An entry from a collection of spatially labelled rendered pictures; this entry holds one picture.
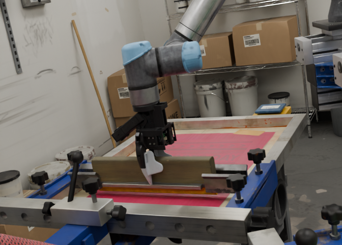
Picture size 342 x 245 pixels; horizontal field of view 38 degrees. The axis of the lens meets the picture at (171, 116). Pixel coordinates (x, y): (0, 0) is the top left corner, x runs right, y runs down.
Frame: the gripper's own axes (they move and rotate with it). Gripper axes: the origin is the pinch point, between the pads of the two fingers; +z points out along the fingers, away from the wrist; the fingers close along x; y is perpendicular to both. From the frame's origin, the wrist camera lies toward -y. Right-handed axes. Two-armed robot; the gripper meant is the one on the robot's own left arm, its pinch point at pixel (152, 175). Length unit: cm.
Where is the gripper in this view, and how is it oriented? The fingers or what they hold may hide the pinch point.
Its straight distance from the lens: 132.2
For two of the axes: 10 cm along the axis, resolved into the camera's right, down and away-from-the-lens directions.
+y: 8.9, -0.4, -4.5
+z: 1.7, 9.6, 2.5
